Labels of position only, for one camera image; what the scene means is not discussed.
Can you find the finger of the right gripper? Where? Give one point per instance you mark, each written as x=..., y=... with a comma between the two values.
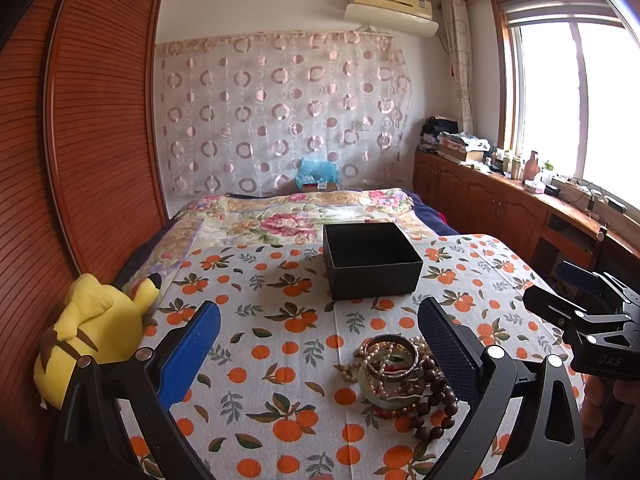
x=554, y=309
x=576, y=276

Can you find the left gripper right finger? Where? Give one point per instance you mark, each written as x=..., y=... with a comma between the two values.
x=546, y=439

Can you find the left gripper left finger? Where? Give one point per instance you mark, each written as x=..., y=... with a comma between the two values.
x=95, y=442

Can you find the black square jewelry box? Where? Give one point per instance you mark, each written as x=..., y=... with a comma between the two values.
x=368, y=260

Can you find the green jade bangle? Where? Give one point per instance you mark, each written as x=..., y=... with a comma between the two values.
x=390, y=375

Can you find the person's right hand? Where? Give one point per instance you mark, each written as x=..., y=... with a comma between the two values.
x=591, y=413

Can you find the wooden side cabinet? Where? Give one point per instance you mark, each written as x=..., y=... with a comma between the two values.
x=540, y=228

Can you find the yellow plush toy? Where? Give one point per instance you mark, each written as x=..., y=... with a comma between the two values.
x=98, y=320

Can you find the brown bottle on sill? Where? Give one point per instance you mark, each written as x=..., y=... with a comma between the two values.
x=531, y=168

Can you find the dark blue blanket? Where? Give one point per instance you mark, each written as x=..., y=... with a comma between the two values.
x=430, y=217

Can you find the orange print bed sheet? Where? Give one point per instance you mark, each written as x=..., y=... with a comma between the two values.
x=277, y=395

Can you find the floral quilt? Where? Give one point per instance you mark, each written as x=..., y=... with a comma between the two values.
x=298, y=219

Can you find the pile of clothes and books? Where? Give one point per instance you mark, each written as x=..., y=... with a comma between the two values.
x=441, y=136

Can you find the blue bubble wrap bundle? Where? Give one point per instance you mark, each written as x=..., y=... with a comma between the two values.
x=317, y=174

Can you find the pink circle sheer curtain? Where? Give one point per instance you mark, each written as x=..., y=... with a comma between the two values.
x=242, y=114

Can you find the beige window drape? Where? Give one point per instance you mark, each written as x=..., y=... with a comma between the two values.
x=459, y=47

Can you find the white air conditioner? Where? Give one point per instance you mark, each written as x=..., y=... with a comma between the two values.
x=410, y=17

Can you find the window with wooden frame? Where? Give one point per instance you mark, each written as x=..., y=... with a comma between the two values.
x=569, y=91

